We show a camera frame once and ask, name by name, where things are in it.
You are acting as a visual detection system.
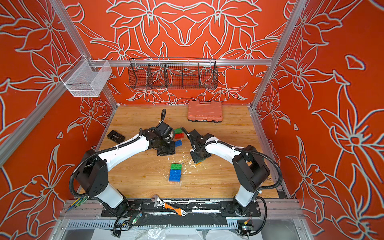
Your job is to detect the blue lego brick back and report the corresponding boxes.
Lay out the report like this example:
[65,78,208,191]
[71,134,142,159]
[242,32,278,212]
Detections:
[175,140,183,147]

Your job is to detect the blue lego brick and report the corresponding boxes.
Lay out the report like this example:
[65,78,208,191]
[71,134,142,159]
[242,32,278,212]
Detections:
[170,169,181,176]
[169,175,181,182]
[175,140,183,147]

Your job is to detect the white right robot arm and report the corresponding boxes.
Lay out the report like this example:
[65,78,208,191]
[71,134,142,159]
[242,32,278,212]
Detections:
[187,130,270,208]

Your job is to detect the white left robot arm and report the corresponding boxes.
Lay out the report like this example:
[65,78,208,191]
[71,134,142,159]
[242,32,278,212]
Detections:
[69,127,176,210]

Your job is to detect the red lego brick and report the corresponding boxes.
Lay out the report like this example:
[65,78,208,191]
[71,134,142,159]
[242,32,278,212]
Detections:
[175,133,185,139]

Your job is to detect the dark green lego brick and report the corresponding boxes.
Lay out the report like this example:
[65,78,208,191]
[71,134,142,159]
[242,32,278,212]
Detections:
[175,128,184,134]

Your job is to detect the salmon red tool case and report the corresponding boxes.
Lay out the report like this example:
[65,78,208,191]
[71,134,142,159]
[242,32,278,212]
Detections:
[187,101,223,123]

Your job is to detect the hex key set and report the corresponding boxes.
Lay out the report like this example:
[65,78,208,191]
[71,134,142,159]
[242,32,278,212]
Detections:
[65,196,88,213]

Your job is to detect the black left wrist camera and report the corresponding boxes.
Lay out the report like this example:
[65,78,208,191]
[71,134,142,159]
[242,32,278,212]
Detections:
[155,122,175,142]

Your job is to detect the orange handled adjustable wrench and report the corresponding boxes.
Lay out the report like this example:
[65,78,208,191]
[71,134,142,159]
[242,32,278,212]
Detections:
[152,195,187,217]

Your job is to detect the black wire wall basket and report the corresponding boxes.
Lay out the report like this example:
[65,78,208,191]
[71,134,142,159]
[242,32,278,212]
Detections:
[128,58,219,90]

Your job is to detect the clear plastic wall bin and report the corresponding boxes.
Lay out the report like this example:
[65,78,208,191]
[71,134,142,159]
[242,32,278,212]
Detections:
[61,60,112,97]

